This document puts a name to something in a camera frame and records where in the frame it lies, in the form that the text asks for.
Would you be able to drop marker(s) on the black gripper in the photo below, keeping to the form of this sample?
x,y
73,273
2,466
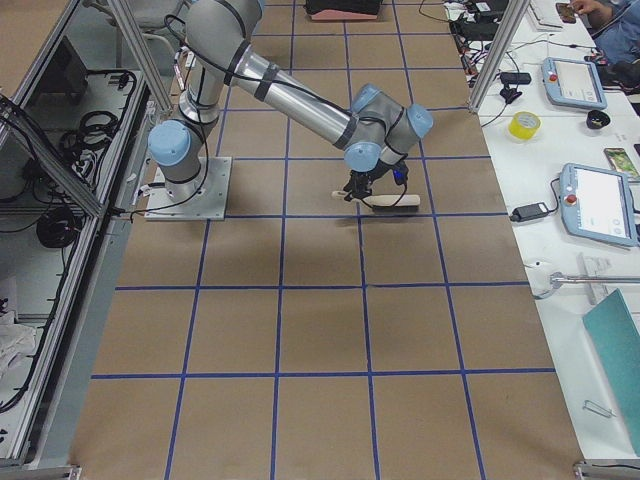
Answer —
x,y
370,174

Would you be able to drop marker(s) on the white hand brush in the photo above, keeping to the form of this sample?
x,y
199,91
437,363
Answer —
x,y
386,202

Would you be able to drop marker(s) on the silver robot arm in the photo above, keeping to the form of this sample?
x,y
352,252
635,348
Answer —
x,y
375,133

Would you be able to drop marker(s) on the black bag lined bin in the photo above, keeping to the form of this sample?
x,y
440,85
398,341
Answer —
x,y
342,10

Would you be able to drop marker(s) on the black power adapter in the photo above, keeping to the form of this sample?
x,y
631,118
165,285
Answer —
x,y
530,212

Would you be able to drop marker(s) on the yellow tape roll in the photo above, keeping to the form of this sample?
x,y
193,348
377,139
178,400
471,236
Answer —
x,y
524,125

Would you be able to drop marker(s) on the blue teach pendant upper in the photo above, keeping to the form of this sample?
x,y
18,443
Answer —
x,y
573,83

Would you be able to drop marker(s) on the blue teach pendant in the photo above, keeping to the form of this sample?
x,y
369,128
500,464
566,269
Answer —
x,y
596,204
573,83

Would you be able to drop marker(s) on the blue teach pendant lower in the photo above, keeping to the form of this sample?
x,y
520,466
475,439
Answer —
x,y
596,204

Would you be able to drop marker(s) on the small black bowl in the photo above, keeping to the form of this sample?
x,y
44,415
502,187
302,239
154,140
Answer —
x,y
597,119

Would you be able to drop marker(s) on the green cutting mat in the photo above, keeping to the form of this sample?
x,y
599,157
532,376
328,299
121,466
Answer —
x,y
615,338

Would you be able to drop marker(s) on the white crumpled cloth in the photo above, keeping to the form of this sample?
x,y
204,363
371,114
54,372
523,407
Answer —
x,y
18,346

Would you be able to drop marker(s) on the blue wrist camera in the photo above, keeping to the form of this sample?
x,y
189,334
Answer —
x,y
400,173

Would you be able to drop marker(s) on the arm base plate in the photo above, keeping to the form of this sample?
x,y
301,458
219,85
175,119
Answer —
x,y
204,198

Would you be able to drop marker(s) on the aluminium frame post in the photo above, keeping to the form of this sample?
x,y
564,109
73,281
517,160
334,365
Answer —
x,y
511,20

